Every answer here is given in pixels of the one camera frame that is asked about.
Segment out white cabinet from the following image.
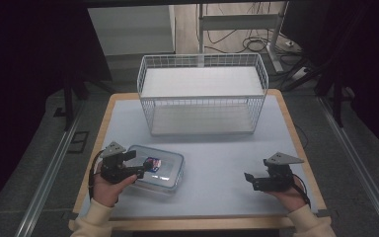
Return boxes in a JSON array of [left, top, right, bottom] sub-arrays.
[[87, 4, 177, 57]]

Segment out person's left hand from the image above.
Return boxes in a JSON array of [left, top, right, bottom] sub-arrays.
[[92, 163, 138, 208]]

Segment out white wire basket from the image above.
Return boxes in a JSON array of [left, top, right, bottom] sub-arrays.
[[136, 52, 270, 137]]

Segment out grey metal stand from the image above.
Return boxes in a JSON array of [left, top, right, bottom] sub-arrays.
[[196, 1, 290, 74]]

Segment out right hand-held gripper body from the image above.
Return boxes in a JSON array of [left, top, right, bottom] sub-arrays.
[[257, 151, 306, 193]]

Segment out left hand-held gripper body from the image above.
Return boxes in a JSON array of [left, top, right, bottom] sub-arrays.
[[99, 140, 138, 185]]

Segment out person's right hand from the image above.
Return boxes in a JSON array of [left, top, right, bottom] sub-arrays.
[[265, 177, 310, 213]]

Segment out black floor cables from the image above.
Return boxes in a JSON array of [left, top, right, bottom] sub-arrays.
[[195, 2, 314, 87]]

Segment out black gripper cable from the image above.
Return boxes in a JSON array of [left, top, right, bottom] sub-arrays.
[[291, 182, 312, 209], [88, 149, 106, 200]]

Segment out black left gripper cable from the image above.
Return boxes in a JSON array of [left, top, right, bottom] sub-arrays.
[[88, 149, 106, 200]]

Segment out clear plastic container blue-rimmed lid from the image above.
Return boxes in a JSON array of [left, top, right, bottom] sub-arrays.
[[123, 144, 186, 196]]

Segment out white power strip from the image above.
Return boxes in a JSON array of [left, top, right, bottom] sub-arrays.
[[289, 66, 311, 82]]

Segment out black stand leg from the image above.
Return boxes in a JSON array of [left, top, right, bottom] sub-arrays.
[[314, 62, 356, 129], [61, 73, 91, 132]]

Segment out aluminium floor rail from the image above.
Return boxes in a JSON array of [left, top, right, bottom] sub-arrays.
[[317, 96, 379, 237], [14, 102, 85, 237]]

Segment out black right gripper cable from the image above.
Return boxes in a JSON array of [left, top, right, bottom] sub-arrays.
[[291, 182, 312, 209]]

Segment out small blue red packet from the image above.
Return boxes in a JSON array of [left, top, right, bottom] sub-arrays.
[[144, 156, 163, 174]]

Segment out pale blue table mat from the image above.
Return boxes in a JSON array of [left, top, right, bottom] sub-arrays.
[[78, 95, 320, 220]]

